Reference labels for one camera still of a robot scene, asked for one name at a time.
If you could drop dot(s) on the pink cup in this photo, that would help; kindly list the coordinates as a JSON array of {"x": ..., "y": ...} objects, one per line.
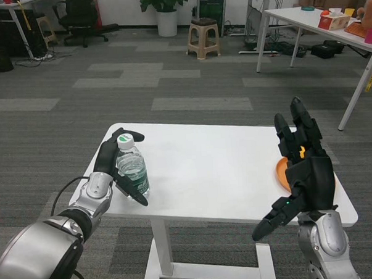
[{"x": 371, "y": 36}]

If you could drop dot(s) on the orange tissue box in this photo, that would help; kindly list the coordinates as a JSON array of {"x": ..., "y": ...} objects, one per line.
[{"x": 333, "y": 22}]

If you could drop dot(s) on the orange plate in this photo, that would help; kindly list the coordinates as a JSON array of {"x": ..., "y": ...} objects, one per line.
[{"x": 281, "y": 174}]

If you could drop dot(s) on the orange plush toy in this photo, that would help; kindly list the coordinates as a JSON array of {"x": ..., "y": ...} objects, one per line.
[{"x": 370, "y": 14}]

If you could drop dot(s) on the white table leg frame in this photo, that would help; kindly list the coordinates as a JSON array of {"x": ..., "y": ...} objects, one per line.
[{"x": 161, "y": 248}]

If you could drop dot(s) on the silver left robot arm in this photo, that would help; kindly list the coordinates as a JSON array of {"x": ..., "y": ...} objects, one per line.
[{"x": 39, "y": 251}]

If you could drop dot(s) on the black office chair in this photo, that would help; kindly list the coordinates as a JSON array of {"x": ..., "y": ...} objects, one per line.
[{"x": 82, "y": 17}]

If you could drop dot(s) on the white power strip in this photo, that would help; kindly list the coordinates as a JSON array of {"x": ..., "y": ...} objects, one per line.
[{"x": 43, "y": 56}]

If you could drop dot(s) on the beige plastic stool dark seat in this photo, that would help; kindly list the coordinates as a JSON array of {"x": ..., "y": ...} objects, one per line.
[{"x": 203, "y": 36}]

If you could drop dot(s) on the large white table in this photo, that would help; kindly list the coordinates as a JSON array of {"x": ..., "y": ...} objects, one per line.
[{"x": 298, "y": 17}]

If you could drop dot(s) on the green leafy plant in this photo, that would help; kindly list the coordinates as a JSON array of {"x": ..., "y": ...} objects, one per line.
[{"x": 163, "y": 0}]

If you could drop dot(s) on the black case on floor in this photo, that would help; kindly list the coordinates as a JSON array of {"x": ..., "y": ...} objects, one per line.
[{"x": 327, "y": 50}]

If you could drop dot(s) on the teal lid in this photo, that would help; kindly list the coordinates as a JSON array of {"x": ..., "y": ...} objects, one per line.
[{"x": 307, "y": 8}]

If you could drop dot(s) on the black trash bin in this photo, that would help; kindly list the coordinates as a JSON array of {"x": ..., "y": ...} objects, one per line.
[{"x": 0, "y": 59}]

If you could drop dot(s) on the black bag on floor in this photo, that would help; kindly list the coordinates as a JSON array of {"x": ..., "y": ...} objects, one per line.
[{"x": 288, "y": 49}]

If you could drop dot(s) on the white plant pot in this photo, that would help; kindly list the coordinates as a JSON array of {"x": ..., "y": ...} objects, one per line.
[{"x": 167, "y": 23}]

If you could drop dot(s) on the clear green-label water bottle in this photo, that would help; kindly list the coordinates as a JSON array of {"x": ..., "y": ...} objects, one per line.
[{"x": 133, "y": 166}]

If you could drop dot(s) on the small orange fruit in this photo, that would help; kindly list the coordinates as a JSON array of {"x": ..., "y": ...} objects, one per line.
[{"x": 325, "y": 13}]

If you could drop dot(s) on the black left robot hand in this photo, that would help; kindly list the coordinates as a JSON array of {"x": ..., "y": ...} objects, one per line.
[{"x": 106, "y": 158}]

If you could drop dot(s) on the yellow cup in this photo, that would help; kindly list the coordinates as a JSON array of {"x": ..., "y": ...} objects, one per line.
[{"x": 349, "y": 12}]

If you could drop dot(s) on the black equipment rack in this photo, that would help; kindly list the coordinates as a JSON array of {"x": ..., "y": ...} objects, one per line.
[{"x": 212, "y": 11}]

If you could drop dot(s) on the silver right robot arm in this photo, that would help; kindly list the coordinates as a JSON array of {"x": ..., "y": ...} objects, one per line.
[{"x": 326, "y": 247}]

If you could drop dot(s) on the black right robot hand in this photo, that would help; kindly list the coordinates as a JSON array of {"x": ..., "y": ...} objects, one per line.
[{"x": 316, "y": 180}]

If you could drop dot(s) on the black cabinet under desk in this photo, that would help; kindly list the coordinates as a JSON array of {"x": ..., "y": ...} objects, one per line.
[{"x": 11, "y": 32}]

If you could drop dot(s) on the white desk with yellow tape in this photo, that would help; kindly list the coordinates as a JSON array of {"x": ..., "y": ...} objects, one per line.
[{"x": 28, "y": 1}]

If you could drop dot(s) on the orange tray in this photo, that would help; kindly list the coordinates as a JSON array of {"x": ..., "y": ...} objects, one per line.
[{"x": 354, "y": 30}]

